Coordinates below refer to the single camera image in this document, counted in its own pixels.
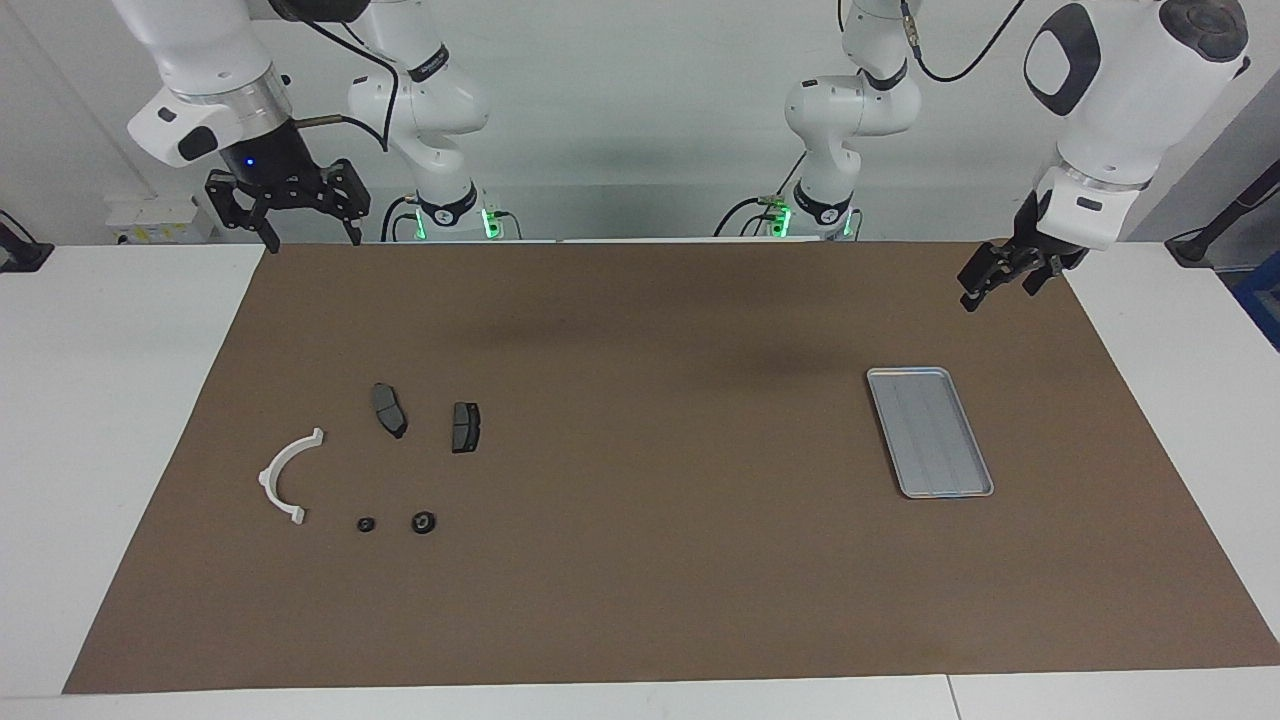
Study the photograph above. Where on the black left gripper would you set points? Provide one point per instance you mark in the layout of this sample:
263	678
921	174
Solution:
1025	250

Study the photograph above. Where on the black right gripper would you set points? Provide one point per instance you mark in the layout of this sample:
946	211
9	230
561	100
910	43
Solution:
265	165

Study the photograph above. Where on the large black bearing gear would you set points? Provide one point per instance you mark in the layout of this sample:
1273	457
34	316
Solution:
423	523

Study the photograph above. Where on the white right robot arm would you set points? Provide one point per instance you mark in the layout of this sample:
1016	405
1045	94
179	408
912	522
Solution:
200	50

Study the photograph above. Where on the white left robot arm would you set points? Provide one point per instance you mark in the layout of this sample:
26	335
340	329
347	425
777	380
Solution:
1130	100

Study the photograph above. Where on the silver metal tray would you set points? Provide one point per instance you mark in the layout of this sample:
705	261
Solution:
930	430

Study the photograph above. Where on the white power strip box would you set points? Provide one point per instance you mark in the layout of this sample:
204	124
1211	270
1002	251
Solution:
160	220

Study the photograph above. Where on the black stand with pole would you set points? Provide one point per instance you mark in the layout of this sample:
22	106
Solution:
1195	248

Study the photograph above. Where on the long dark grey brake pad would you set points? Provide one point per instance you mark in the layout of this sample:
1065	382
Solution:
389	410

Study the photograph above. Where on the blue bin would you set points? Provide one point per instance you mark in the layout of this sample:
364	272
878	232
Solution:
1262	300

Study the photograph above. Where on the rectangular dark grey brake pad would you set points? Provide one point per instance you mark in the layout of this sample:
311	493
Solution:
466	428

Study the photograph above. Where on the brown table mat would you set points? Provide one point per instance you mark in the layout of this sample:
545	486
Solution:
640	600

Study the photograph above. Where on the white semicircular bracket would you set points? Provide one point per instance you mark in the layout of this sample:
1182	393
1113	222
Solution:
266	480

